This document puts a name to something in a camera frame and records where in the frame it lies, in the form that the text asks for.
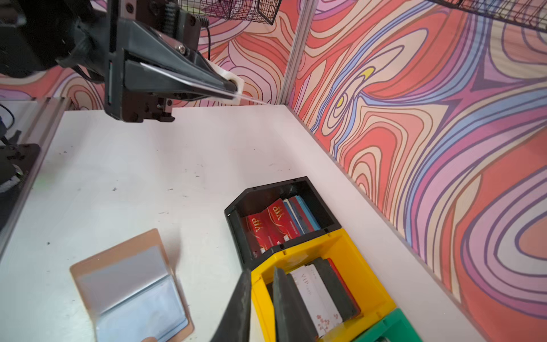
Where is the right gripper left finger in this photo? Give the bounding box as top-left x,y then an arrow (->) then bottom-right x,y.
210,270 -> 252,342

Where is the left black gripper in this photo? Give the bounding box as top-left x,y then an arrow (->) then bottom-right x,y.
1,1 -> 239,123

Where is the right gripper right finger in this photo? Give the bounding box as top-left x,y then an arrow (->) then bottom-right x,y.
272,268 -> 317,341

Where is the white card with black stripe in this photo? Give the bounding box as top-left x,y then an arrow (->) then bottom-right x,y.
140,63 -> 268,105

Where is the tan leather card holder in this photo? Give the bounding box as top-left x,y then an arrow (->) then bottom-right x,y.
70,229 -> 195,341

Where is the white black cards stack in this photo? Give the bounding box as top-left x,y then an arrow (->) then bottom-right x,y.
266,257 -> 361,341

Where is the red VIP cards stack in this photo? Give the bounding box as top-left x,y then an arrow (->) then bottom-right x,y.
243,198 -> 300,258

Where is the blue cards stack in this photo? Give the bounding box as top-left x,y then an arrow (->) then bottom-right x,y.
283,195 -> 321,236

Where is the yellow plastic bin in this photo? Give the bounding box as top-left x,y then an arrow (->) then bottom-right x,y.
252,229 -> 396,341

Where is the green plastic bin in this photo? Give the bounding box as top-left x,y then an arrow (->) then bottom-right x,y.
354,309 -> 422,342

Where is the black plastic bin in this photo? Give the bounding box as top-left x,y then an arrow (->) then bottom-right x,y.
224,177 -> 341,270

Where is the left black wire basket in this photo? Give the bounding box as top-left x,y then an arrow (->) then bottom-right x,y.
177,0 -> 282,25

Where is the black wire basket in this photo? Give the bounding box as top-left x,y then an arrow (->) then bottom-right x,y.
432,0 -> 546,33
177,0 -> 282,25

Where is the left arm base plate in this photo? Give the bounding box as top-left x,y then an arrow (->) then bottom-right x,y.
1,144 -> 41,230

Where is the back black wire basket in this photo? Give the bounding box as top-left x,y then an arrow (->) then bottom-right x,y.
432,0 -> 546,33

